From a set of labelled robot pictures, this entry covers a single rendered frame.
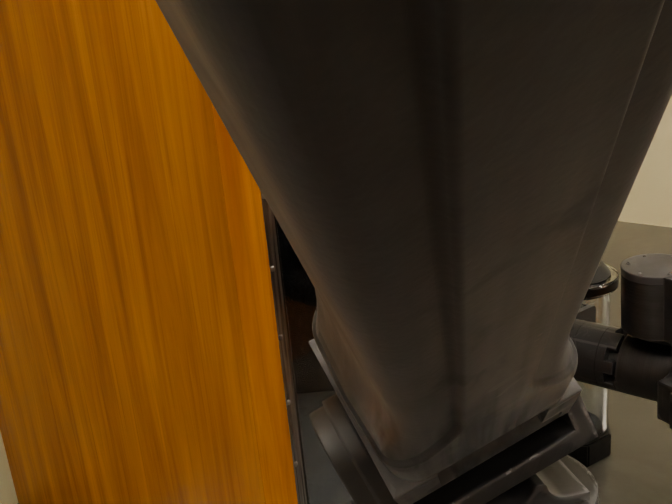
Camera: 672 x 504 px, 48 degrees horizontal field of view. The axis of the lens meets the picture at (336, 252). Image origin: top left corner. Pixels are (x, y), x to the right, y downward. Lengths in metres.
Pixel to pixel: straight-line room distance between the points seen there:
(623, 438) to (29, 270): 0.72
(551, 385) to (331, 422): 0.09
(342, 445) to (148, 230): 0.32
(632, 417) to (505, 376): 0.93
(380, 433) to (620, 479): 0.77
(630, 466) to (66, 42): 0.75
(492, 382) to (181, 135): 0.37
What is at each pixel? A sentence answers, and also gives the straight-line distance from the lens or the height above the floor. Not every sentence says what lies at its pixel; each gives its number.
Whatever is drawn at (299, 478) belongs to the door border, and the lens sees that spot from 0.70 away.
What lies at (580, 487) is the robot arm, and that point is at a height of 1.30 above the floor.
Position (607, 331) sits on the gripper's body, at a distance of 0.73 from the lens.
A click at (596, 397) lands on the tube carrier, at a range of 0.94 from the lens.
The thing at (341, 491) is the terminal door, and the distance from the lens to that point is 0.75.
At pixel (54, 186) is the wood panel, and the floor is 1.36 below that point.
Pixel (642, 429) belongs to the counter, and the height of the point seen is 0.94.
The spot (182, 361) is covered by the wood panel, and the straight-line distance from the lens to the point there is 0.57.
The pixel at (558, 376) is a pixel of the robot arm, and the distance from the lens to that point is 0.21.
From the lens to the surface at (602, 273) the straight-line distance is 0.89.
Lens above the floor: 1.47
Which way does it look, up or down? 17 degrees down
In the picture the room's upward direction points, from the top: 5 degrees counter-clockwise
